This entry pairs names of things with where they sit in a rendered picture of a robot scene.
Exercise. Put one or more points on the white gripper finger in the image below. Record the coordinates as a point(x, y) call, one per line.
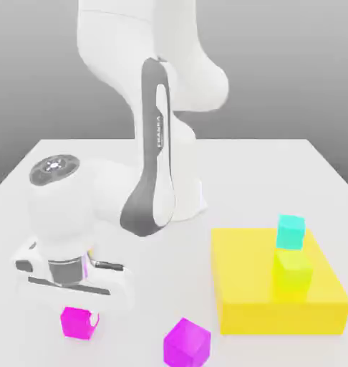
point(94, 317)

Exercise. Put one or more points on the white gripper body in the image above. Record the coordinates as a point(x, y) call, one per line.
point(76, 295)

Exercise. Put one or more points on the small magenta cube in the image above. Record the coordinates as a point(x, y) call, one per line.
point(75, 324)

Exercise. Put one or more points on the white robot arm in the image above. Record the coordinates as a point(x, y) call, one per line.
point(111, 57)

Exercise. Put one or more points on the small purple cube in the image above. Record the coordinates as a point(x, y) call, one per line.
point(185, 344)

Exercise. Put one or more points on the small yellow-green cube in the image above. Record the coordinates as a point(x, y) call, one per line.
point(291, 278)

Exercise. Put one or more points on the small cyan cube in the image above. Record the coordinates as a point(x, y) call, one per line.
point(290, 232)

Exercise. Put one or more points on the large yellow box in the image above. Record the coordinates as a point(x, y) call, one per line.
point(248, 286)

